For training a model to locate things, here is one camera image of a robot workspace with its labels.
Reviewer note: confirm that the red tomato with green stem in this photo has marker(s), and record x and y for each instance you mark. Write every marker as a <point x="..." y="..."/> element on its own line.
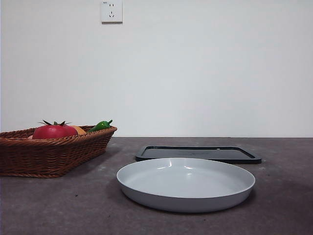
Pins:
<point x="53" y="132"/>

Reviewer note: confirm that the green pepper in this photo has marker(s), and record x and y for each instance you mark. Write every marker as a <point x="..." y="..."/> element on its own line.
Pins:
<point x="99" y="126"/>

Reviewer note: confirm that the black rectangular tray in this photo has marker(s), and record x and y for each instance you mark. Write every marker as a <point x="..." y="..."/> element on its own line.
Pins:
<point x="220" y="154"/>

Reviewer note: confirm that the orange round fruit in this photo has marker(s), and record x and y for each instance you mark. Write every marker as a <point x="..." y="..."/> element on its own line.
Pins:
<point x="81" y="130"/>

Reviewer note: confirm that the pale grey round plate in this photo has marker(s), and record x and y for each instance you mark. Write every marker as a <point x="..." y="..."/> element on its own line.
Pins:
<point x="185" y="191"/>

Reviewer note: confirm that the brown wicker basket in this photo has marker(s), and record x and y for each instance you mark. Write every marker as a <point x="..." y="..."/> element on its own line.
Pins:
<point x="49" y="156"/>

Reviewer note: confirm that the white wall socket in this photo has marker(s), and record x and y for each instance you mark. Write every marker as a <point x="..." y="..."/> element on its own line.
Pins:
<point x="112" y="12"/>

